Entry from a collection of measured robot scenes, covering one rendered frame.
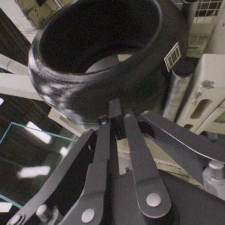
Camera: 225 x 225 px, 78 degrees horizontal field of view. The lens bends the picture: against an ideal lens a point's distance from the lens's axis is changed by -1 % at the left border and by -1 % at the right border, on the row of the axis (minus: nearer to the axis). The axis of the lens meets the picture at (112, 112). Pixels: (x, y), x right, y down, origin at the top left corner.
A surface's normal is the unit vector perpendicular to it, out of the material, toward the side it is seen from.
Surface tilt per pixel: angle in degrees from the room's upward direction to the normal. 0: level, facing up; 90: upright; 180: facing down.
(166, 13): 100
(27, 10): 180
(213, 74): 90
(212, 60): 90
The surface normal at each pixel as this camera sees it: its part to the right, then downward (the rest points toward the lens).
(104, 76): -0.19, -0.26
